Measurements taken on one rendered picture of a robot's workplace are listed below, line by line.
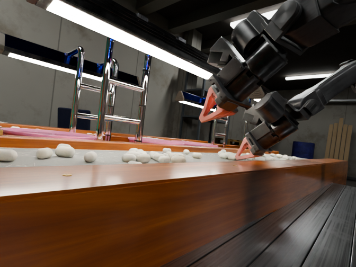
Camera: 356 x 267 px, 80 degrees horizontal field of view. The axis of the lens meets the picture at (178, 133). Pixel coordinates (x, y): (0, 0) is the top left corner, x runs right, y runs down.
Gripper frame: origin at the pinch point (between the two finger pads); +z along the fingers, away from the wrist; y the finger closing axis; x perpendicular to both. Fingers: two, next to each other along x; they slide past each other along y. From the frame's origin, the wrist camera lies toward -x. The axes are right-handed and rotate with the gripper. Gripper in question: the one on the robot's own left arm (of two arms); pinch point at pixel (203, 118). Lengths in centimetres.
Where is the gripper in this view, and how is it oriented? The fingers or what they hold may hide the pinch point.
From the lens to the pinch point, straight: 49.0
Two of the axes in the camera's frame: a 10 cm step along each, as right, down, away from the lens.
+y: -7.0, -0.8, -7.1
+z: -6.1, 5.8, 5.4
